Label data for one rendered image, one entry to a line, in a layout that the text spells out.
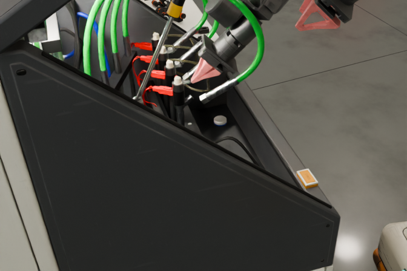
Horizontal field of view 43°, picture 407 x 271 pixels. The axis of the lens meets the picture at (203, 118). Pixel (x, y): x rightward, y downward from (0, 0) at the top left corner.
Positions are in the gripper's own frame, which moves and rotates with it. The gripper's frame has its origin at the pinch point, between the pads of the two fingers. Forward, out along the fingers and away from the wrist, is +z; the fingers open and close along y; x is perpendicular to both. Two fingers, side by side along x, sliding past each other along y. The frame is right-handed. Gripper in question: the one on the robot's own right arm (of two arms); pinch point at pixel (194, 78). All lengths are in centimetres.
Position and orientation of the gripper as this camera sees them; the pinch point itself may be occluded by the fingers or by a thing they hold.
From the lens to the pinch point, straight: 120.7
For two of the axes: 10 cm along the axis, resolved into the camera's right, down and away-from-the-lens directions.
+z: -6.7, 6.2, 4.0
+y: -7.4, -5.3, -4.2
